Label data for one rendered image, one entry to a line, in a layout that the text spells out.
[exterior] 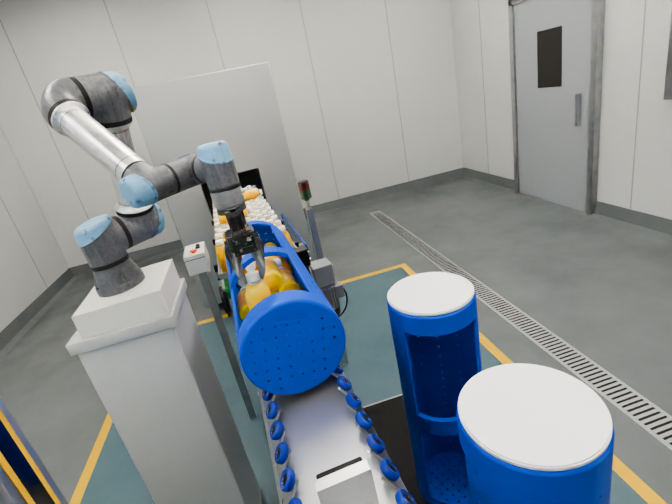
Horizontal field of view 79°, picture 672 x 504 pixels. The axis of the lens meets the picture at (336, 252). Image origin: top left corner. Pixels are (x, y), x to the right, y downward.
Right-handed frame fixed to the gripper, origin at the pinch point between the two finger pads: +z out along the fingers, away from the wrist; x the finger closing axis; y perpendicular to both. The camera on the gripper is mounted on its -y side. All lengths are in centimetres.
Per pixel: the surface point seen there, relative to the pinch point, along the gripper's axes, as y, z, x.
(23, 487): 68, -13, -25
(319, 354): 11.2, 23.1, 10.7
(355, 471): 52, 20, 7
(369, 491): 52, 25, 8
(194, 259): -93, 20, -24
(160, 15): -495, -169, -15
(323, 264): -92, 42, 36
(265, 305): 8.7, 5.5, 0.9
